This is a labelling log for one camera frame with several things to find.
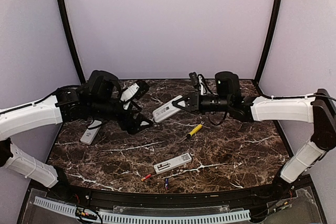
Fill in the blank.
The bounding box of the white remote with barcode label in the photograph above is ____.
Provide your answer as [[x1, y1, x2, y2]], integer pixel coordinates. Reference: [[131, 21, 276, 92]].
[[152, 95, 182, 123]]

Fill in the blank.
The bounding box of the yellow handled screwdriver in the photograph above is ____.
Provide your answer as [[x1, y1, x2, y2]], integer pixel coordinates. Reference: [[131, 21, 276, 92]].
[[180, 124, 203, 142]]

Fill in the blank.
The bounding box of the white button remote control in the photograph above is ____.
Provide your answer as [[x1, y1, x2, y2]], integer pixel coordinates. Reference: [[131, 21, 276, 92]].
[[153, 153, 192, 174]]

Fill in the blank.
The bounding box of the red blue battery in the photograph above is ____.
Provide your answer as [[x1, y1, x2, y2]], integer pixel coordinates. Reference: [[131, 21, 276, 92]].
[[141, 174, 152, 182]]

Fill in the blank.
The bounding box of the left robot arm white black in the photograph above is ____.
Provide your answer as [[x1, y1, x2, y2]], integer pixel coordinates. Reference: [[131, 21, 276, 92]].
[[1, 70, 153, 201]]

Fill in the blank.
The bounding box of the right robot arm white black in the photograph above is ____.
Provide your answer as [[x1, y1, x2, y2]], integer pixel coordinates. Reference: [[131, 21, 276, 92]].
[[172, 71, 335, 200]]

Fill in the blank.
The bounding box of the plain white slim remote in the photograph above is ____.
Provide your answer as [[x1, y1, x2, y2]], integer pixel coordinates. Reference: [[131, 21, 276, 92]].
[[80, 120, 102, 145]]

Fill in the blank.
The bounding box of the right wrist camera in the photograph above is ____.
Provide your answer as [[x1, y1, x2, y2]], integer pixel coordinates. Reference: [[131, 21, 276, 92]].
[[189, 72, 207, 95]]

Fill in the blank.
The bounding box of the white slotted cable duct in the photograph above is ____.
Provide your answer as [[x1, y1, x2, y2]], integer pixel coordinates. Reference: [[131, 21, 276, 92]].
[[33, 196, 250, 224]]

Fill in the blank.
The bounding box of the right black frame post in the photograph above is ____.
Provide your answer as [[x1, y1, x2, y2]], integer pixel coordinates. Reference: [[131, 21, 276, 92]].
[[254, 0, 281, 86]]

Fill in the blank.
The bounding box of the black frame post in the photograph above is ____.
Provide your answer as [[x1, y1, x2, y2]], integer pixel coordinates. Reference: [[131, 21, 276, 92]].
[[57, 0, 86, 84], [254, 0, 281, 86]]

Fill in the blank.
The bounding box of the left black frame post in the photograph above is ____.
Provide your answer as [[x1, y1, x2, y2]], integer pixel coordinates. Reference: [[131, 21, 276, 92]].
[[57, 0, 86, 84]]

